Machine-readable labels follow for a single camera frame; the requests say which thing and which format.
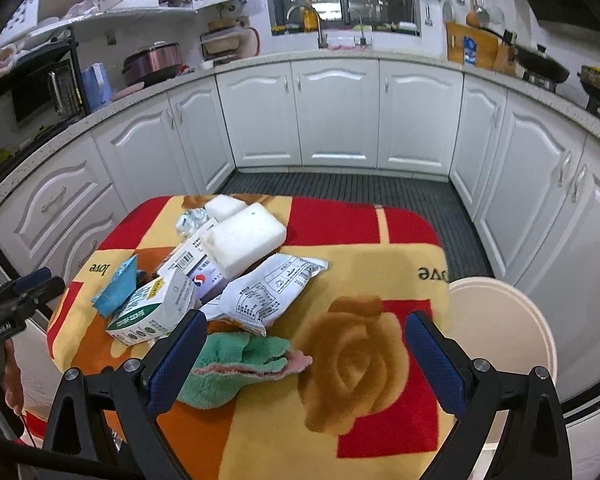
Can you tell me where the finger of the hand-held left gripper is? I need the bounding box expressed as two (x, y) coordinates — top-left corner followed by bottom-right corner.
(10, 267), (54, 297)
(17, 276), (67, 312)

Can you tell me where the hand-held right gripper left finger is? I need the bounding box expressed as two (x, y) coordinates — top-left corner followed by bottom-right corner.
(42, 309), (209, 480)

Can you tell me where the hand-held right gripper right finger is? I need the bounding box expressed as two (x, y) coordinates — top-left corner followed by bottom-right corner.
(405, 310), (574, 480)

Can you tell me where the green white carton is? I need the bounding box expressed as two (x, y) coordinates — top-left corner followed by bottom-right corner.
(105, 271), (204, 346)

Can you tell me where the blue packet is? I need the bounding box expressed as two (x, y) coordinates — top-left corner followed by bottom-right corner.
(91, 255), (141, 319)

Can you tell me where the beige plastic bin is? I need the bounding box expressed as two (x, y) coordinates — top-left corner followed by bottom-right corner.
(447, 277), (559, 402)

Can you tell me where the medicine box red blue logo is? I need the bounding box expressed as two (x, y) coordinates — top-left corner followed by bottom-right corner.
(180, 255), (242, 311)

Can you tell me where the white barcode medicine box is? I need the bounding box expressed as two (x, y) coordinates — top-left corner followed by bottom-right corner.
(156, 217), (221, 279)

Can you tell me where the large white foam block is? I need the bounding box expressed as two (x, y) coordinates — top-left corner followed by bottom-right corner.
(200, 204), (287, 277)

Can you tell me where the person's left hand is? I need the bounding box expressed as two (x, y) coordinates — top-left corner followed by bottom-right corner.
(2, 337), (27, 413)

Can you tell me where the green towel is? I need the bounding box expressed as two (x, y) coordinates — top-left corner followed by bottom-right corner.
(172, 331), (314, 406)

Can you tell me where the white printed plastic wrapper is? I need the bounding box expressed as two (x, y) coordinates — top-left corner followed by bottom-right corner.
(200, 254), (330, 337)

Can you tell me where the rose printed blanket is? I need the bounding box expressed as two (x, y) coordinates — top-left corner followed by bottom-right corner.
(46, 194), (452, 480)

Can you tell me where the crumpled clear plastic wrapper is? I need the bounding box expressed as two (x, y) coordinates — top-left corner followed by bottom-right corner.
(175, 207), (211, 236)

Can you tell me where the small white foam block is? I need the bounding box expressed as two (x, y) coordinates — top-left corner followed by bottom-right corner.
(204, 194), (249, 222)

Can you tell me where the black microwave oven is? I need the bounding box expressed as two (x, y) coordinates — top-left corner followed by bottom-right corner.
(0, 40), (92, 133)

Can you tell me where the dark ribbed floor mat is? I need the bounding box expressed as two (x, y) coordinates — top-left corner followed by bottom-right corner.
(219, 169), (497, 281)

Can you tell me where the blue bag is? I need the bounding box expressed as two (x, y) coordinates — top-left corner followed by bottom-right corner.
(81, 63), (112, 111)

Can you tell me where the row of white cabinet doors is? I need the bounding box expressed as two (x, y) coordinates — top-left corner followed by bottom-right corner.
(0, 55), (600, 411)

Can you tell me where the knife block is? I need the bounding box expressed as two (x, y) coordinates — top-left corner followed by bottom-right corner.
(499, 29), (520, 77)

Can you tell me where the wooden cutting board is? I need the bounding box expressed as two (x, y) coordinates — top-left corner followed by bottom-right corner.
(445, 21), (512, 72)

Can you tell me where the black wok with lid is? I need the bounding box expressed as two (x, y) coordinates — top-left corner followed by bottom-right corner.
(514, 44), (571, 86)

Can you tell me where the small chrome faucet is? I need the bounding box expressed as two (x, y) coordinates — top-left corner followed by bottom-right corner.
(347, 8), (372, 47)

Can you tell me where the tall chrome faucet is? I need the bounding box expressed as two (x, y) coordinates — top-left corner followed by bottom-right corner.
(286, 4), (331, 50)

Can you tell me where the metal hanging strainer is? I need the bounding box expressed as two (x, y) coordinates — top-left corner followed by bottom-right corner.
(474, 0), (506, 27)

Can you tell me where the wire dish rack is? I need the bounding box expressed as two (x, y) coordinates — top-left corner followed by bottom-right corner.
(200, 16), (262, 67)

